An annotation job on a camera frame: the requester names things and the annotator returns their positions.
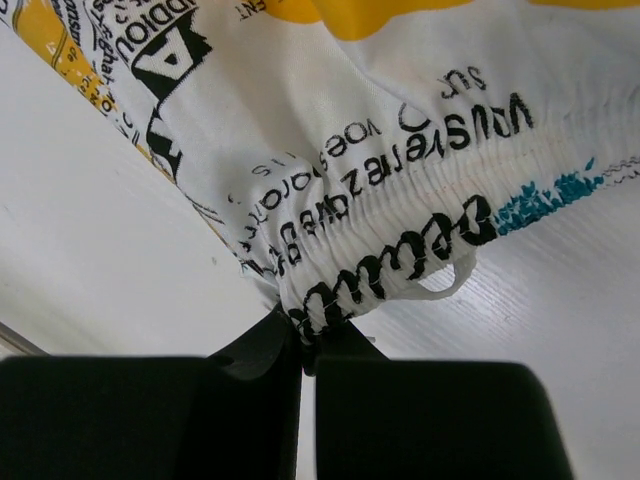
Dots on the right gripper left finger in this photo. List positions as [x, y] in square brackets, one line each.
[231, 415]

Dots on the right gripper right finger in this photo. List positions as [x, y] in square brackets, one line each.
[377, 418]

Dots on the colourful printed shorts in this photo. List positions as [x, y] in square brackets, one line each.
[346, 150]

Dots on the aluminium table edge rail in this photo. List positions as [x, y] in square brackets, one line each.
[17, 343]

